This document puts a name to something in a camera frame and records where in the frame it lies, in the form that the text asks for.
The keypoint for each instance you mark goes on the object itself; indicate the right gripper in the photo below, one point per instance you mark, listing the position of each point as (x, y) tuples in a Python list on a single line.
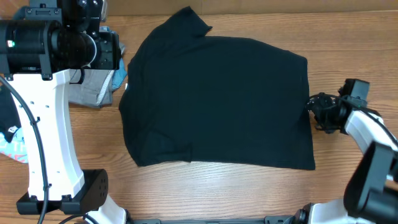
[(314, 104)]

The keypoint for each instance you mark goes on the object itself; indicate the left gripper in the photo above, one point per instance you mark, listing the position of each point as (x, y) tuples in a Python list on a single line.
[(110, 52)]

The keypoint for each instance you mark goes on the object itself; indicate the black t-shirt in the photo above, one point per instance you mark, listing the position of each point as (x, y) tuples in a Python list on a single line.
[(195, 97)]

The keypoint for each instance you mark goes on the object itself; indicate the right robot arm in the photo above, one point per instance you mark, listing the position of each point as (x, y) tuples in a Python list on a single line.
[(366, 198)]

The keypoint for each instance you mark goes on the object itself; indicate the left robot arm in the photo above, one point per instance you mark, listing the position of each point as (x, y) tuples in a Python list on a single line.
[(40, 46)]

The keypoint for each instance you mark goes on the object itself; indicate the folded blue garment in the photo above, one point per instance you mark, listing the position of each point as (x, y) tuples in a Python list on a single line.
[(120, 74)]

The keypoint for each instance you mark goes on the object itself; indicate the folded grey shorts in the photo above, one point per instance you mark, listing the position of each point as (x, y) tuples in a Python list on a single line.
[(95, 90)]

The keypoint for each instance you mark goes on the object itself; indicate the folded black shirt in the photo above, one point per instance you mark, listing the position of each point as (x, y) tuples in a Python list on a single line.
[(10, 121)]

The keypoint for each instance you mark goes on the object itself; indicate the light blue printed t-shirt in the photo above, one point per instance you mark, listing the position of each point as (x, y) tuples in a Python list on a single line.
[(16, 149)]

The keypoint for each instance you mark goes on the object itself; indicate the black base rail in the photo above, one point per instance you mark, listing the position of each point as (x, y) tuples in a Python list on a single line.
[(285, 219)]

